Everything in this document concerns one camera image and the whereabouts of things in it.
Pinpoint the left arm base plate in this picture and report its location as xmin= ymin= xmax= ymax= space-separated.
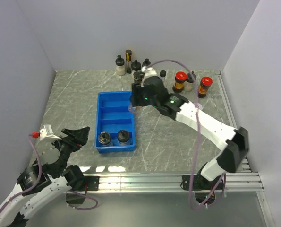
xmin=82 ymin=175 xmax=100 ymax=191

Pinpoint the tall clear sauce bottle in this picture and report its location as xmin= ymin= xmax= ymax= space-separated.
xmin=160 ymin=70 xmax=167 ymax=84

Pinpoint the red lid jar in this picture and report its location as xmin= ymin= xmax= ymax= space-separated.
xmin=198 ymin=76 xmax=213 ymax=98
xmin=172 ymin=71 xmax=187 ymax=93

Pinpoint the small spice jar left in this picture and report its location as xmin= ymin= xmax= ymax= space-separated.
xmin=133 ymin=71 xmax=141 ymax=84

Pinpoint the black cap bottle front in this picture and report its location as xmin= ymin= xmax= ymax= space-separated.
xmin=184 ymin=71 xmax=196 ymax=92

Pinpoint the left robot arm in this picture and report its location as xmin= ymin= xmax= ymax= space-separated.
xmin=0 ymin=125 xmax=90 ymax=227

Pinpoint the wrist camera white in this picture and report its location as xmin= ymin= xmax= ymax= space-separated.
xmin=29 ymin=124 xmax=60 ymax=142
xmin=141 ymin=66 xmax=158 ymax=80

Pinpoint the aluminium front rail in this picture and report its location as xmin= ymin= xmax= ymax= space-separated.
xmin=84 ymin=172 xmax=264 ymax=193

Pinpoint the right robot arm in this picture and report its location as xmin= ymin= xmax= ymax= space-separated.
xmin=130 ymin=76 xmax=249 ymax=189

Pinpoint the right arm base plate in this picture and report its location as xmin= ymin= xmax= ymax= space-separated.
xmin=178 ymin=174 xmax=226 ymax=191

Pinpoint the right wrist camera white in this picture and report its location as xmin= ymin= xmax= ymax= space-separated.
xmin=141 ymin=66 xmax=158 ymax=80

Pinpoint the white lid spice jar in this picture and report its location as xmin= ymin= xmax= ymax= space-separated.
xmin=195 ymin=103 xmax=203 ymax=110

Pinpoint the blue divided plastic bin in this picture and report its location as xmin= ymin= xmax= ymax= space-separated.
xmin=94 ymin=91 xmax=136 ymax=154

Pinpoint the black cap bottle back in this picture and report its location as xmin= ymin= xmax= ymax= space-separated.
xmin=128 ymin=103 xmax=136 ymax=113

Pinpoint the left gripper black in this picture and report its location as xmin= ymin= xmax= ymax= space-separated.
xmin=49 ymin=126 xmax=90 ymax=176

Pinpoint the tall yellow black grinder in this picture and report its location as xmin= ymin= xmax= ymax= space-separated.
xmin=125 ymin=49 xmax=132 ymax=74

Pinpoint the shaker jar white powder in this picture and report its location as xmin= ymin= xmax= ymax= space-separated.
xmin=98 ymin=131 xmax=112 ymax=146

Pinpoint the black cap bottle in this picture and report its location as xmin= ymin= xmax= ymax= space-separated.
xmin=128 ymin=103 xmax=136 ymax=113
xmin=184 ymin=71 xmax=196 ymax=92

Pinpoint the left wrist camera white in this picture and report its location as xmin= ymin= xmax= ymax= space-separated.
xmin=29 ymin=124 xmax=60 ymax=142

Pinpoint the knob lid jar white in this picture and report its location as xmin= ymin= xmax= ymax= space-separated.
xmin=117 ymin=129 xmax=130 ymax=145

